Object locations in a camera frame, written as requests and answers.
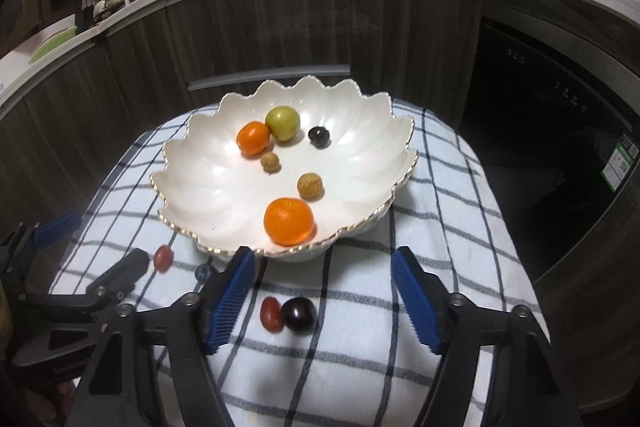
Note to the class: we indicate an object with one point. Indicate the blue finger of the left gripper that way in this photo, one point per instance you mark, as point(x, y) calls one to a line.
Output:
point(117, 282)
point(51, 233)

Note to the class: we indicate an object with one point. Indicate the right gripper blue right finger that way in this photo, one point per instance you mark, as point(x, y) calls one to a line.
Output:
point(526, 387)

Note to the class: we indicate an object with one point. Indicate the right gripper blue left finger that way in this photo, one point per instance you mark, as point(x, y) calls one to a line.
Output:
point(119, 386)

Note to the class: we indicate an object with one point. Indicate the blueberry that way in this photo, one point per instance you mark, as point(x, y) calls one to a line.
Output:
point(203, 272)

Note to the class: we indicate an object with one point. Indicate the red cherry tomato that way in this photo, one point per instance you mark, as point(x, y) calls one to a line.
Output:
point(163, 258)
point(270, 315)

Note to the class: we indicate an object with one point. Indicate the orange mandarin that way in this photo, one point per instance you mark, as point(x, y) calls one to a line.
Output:
point(288, 221)
point(253, 138)

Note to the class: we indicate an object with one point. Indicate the green apple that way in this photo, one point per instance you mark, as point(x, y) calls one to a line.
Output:
point(283, 122)

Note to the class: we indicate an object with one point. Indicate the dark purple plum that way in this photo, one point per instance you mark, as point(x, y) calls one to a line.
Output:
point(319, 137)

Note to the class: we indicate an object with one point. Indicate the white checkered table cloth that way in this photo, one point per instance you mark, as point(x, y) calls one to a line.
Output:
point(362, 364)

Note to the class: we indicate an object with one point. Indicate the white scalloped ceramic bowl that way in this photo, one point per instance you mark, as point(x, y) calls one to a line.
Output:
point(217, 197)

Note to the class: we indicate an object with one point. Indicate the green cutting board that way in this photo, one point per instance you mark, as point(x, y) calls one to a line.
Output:
point(52, 42)

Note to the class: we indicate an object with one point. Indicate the built-in black dishwasher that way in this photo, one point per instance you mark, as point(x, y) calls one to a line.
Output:
point(543, 129)

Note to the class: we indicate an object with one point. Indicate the metal drawer handle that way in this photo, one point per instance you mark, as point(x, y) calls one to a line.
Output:
point(288, 72)

